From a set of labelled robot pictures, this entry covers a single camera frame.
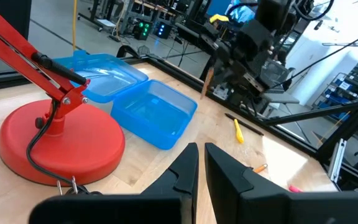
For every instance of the pink highlighter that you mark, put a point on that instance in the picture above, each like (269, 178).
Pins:
(294, 188)

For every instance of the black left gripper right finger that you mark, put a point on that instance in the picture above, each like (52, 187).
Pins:
(259, 205)

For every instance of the black rig frame strut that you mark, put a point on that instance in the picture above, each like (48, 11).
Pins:
(346, 129)

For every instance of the thin black pencil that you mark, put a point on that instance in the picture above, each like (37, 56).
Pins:
(253, 130)

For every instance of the orange pencil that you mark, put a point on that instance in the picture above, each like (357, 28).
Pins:
(260, 168)

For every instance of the shelf with blue bins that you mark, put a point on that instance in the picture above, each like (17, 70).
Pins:
(346, 93)

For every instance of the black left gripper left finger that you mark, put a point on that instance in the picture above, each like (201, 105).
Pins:
(166, 205)

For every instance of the blue plastic supply box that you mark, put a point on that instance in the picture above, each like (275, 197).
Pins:
(154, 115)

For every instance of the aluminium extrusion piece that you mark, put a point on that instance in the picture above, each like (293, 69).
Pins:
(337, 161)

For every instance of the black device with green lights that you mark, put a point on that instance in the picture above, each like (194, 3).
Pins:
(143, 30)

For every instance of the yellow highlighter marker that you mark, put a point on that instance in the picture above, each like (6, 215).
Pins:
(238, 132)

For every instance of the black device with blue lights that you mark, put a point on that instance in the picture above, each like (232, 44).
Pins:
(163, 30)

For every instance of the red desk lamp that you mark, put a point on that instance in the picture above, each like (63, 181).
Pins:
(73, 149)

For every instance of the small yellow tag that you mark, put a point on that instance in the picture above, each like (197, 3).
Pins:
(218, 18)

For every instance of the grey office chair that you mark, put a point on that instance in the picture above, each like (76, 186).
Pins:
(280, 98)

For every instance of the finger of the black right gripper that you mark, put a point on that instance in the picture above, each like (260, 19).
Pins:
(225, 70)
(217, 46)

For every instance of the blue monitor screen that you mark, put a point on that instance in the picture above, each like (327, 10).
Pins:
(244, 14)

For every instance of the black partition panel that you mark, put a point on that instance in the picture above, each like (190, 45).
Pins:
(8, 15)

